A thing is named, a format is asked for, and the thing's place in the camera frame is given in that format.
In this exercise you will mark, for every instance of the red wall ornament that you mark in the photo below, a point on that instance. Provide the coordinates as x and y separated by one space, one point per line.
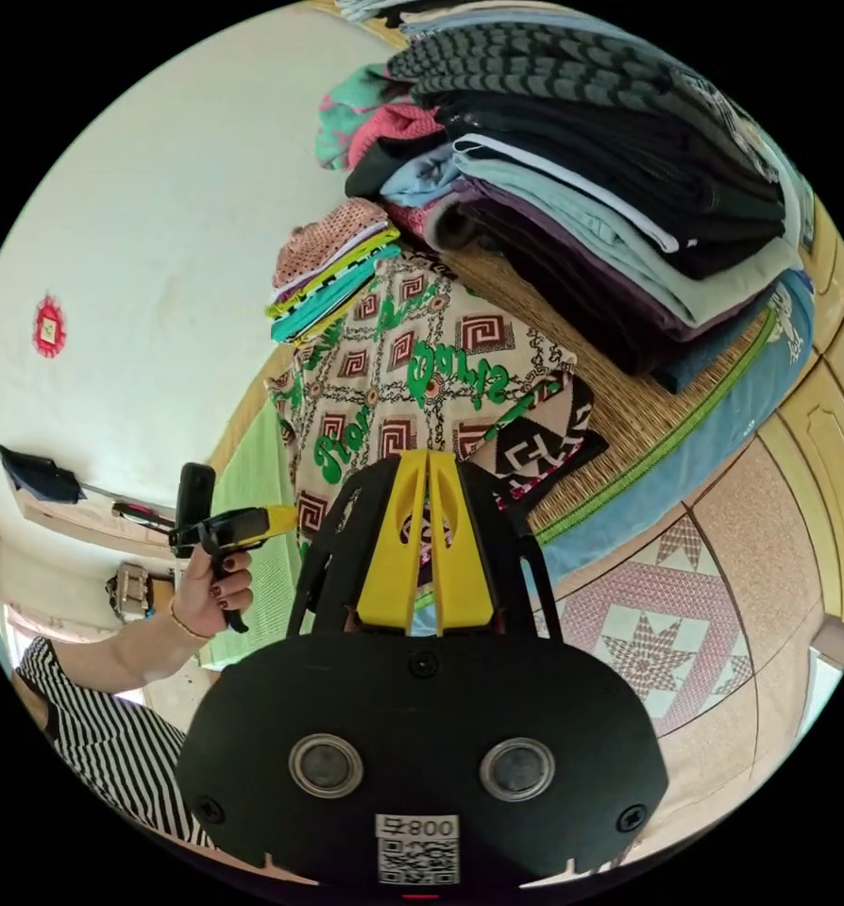
49 327

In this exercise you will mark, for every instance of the small pile of clothes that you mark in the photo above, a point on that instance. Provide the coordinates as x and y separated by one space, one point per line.
330 262

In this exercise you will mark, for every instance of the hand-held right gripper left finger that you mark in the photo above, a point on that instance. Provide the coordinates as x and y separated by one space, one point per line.
385 587

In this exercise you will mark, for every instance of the patterned short sleeve shirt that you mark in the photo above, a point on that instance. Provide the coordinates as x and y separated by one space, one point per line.
401 368

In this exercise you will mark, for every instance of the bed with woven mat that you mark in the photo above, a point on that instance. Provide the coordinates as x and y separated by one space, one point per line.
648 425

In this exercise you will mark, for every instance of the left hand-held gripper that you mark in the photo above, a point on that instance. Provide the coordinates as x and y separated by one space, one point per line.
234 527

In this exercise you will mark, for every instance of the person's left forearm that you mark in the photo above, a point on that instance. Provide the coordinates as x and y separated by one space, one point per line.
132 658

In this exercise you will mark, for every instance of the large pile of clothes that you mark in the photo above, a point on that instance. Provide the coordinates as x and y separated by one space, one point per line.
578 184

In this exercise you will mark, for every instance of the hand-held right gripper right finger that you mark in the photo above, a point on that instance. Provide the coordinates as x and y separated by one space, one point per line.
469 587

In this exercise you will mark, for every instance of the person's left hand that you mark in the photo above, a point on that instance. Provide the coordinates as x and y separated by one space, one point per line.
209 594

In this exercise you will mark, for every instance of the yellow wooden cupboard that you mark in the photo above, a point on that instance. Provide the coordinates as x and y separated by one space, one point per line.
829 439

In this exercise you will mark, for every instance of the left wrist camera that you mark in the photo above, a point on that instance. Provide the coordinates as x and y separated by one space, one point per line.
197 495

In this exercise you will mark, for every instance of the person's body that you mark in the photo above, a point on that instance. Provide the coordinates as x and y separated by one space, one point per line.
110 750

